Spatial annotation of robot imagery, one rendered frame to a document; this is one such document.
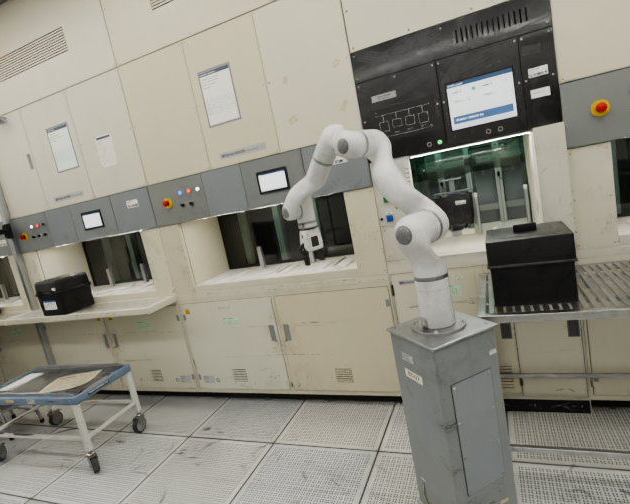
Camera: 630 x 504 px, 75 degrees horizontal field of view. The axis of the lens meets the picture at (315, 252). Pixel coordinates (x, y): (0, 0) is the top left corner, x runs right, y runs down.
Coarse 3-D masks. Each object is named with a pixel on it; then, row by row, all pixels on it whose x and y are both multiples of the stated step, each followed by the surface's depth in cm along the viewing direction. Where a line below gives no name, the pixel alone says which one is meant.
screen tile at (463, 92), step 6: (474, 84) 190; (456, 90) 194; (462, 90) 193; (468, 90) 192; (474, 90) 191; (450, 96) 195; (456, 96) 194; (462, 96) 193; (474, 96) 191; (468, 102) 193; (474, 102) 192; (456, 108) 195; (462, 108) 194; (468, 108) 193; (474, 108) 192
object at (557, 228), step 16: (528, 224) 159; (544, 224) 165; (560, 224) 160; (496, 240) 154; (512, 240) 150; (528, 240) 148; (544, 240) 146; (560, 240) 144; (496, 256) 153; (512, 256) 151; (528, 256) 149; (544, 256) 147; (560, 256) 145
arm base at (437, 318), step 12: (420, 288) 145; (432, 288) 142; (444, 288) 143; (420, 300) 147; (432, 300) 143; (444, 300) 143; (420, 312) 149; (432, 312) 144; (444, 312) 144; (420, 324) 147; (432, 324) 145; (444, 324) 144; (456, 324) 146
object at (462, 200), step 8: (448, 192) 263; (472, 192) 253; (440, 200) 257; (448, 200) 255; (456, 200) 253; (464, 200) 252; (472, 200) 266; (448, 208) 256; (456, 208) 254; (464, 208) 253; (472, 208) 252; (448, 216) 257; (456, 216) 255; (464, 216) 254; (472, 216) 252; (456, 224) 256
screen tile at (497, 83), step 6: (498, 78) 186; (480, 84) 189; (486, 84) 189; (492, 84) 188; (498, 84) 187; (504, 84) 186; (510, 84) 185; (486, 90) 189; (504, 90) 186; (510, 90) 186; (492, 96) 189; (498, 96) 188; (504, 96) 187; (510, 96) 186; (486, 102) 190; (492, 102) 189; (498, 102) 188
